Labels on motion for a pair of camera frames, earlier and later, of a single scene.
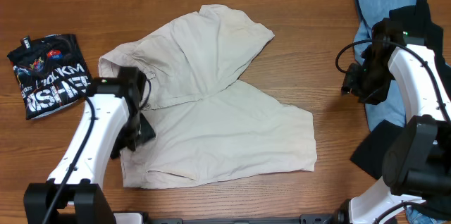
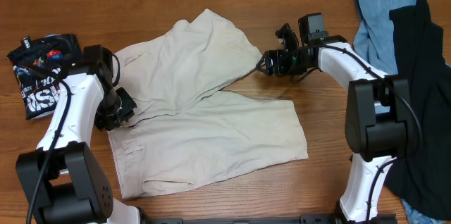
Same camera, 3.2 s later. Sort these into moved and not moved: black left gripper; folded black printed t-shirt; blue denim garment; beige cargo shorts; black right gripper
Moved: beige cargo shorts; black right gripper; black left gripper
Not moved: blue denim garment; folded black printed t-shirt
